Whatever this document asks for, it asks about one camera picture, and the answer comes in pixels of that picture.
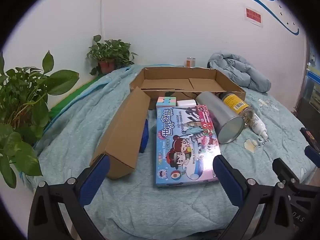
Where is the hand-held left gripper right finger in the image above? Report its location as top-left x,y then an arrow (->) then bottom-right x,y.
212,154 -> 294,240

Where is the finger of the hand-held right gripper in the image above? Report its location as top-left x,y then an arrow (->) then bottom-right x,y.
304,144 -> 320,168
272,157 -> 301,188

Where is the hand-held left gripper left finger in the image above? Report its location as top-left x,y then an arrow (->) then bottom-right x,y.
27,153 -> 110,240

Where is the white plastic bottle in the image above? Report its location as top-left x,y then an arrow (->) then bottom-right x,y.
251,113 -> 269,141

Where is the colourful board game box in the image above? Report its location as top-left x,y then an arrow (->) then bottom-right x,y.
155,105 -> 222,188

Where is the blue stapler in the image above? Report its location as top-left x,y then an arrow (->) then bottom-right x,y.
138,118 -> 150,154

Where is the silver metal tin can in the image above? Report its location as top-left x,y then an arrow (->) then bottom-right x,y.
195,91 -> 244,145

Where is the yellow label glass jar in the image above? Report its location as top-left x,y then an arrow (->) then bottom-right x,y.
216,91 -> 256,128

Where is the white hair dryer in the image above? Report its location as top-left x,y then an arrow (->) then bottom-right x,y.
176,99 -> 198,108

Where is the pastel puzzle cube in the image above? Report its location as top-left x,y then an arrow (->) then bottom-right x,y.
156,96 -> 178,108

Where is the cardboard box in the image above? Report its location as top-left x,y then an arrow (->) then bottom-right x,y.
90,66 -> 247,180

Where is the teal quilted blanket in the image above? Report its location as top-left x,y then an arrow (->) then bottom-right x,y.
25,64 -> 318,233

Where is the glass door with posters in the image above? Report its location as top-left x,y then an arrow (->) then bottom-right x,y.
306,44 -> 320,121

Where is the green cloth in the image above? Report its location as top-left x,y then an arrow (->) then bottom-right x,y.
48,76 -> 106,121

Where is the light blue puffer jacket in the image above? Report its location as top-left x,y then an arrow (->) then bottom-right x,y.
207,50 -> 272,92

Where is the large leafy green plant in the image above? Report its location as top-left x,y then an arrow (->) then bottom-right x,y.
0,50 -> 80,189

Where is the small potted green plant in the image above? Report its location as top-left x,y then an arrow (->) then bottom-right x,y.
86,34 -> 139,77

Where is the red wall sign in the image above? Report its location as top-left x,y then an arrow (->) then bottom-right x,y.
243,4 -> 265,27

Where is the blue wall decal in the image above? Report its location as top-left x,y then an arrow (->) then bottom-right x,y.
109,0 -> 300,37

